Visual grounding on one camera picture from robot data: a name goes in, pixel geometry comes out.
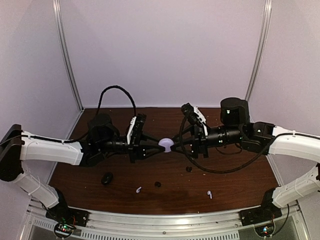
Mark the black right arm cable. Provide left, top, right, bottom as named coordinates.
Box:
left=178, top=117, right=276, bottom=175

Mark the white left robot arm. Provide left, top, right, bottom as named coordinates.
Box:
left=0, top=113, right=170, bottom=222

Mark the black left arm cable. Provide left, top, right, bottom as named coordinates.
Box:
left=62, top=85, right=137, bottom=145

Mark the right aluminium frame post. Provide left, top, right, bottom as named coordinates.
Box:
left=245, top=0, right=273, bottom=102

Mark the left aluminium frame post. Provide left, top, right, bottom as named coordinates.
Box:
left=51, top=0, right=84, bottom=112

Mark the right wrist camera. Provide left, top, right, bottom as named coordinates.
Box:
left=181, top=103, right=208, bottom=136

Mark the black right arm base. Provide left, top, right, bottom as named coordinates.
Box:
left=239, top=188, right=282, bottom=226

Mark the black oval charging case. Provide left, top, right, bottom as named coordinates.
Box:
left=101, top=172, right=114, bottom=186

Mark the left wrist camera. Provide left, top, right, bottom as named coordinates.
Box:
left=126, top=113, right=147, bottom=145

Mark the right circuit board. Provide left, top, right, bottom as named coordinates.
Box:
left=254, top=223, right=275, bottom=238

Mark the lilac earbud charging case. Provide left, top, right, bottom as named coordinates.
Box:
left=158, top=137, right=174, bottom=153

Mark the aluminium frame post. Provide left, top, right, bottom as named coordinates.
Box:
left=51, top=0, right=84, bottom=112
left=245, top=0, right=273, bottom=102

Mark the left circuit board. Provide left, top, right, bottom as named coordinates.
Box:
left=53, top=223, right=77, bottom=239

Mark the black earbud right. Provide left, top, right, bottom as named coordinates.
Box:
left=185, top=166, right=193, bottom=173

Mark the black earbud small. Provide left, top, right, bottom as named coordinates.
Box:
left=154, top=181, right=161, bottom=188

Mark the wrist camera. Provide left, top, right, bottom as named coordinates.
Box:
left=126, top=113, right=147, bottom=145
left=181, top=103, right=208, bottom=136

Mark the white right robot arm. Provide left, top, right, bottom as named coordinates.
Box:
left=178, top=97, right=320, bottom=221

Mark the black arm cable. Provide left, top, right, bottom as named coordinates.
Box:
left=178, top=117, right=276, bottom=175
left=62, top=85, right=137, bottom=145

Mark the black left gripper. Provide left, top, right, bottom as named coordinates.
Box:
left=98, top=131, right=166, bottom=164

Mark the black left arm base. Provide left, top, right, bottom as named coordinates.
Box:
left=45, top=188, right=89, bottom=227

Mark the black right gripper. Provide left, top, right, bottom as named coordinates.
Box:
left=170, top=122, right=244, bottom=159

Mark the circuit board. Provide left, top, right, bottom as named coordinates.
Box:
left=254, top=223, right=275, bottom=238
left=53, top=223, right=77, bottom=239

